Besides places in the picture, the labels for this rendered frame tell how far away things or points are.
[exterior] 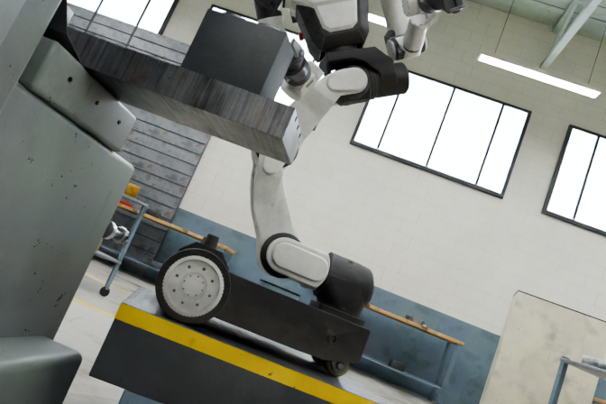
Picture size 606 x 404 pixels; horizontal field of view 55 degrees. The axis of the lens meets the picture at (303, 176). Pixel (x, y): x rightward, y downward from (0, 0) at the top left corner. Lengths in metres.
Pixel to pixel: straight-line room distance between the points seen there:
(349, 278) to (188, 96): 0.83
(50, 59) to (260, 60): 0.47
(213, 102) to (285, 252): 0.62
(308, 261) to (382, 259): 7.12
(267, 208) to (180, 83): 0.61
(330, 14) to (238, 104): 0.74
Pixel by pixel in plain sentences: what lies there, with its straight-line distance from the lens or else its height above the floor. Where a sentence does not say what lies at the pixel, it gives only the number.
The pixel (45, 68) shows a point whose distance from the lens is 1.38.
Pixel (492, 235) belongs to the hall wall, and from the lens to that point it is 9.22.
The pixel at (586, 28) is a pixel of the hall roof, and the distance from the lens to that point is 10.47.
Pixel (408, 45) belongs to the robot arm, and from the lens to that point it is 2.07.
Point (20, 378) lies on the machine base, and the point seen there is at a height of 0.16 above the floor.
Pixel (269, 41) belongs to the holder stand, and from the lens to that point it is 1.45.
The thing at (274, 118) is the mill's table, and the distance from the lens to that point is 1.32.
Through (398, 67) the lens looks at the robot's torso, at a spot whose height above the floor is 1.43.
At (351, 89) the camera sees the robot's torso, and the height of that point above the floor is 1.27.
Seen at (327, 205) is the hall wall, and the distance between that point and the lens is 9.02.
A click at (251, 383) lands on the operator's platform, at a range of 1.58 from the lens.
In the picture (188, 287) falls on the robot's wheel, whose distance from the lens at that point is 1.61.
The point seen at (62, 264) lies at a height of 0.41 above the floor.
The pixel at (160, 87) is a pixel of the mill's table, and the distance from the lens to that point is 1.41.
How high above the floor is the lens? 0.57
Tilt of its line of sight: 11 degrees up
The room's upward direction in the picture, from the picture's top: 22 degrees clockwise
